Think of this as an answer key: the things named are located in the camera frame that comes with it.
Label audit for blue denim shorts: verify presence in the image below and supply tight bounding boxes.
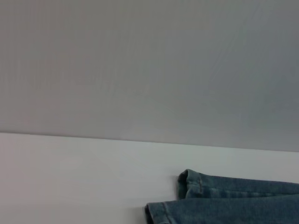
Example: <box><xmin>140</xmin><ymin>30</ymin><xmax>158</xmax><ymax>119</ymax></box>
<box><xmin>144</xmin><ymin>169</ymin><xmax>299</xmax><ymax>224</ymax></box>

